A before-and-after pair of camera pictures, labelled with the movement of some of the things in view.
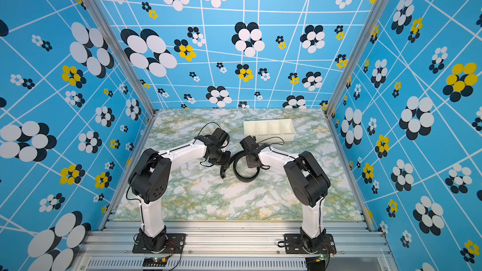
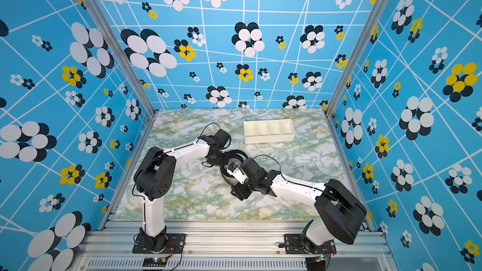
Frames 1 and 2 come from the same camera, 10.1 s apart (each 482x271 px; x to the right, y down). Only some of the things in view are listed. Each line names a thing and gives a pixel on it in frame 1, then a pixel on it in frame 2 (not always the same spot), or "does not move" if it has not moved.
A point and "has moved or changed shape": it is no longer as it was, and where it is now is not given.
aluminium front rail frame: [238, 245] does not move
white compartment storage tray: [270, 130] does not move
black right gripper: [249, 164] → [240, 192]
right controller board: [315, 263] does not move
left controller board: [154, 261] does not move
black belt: [235, 158] has moved or changed shape
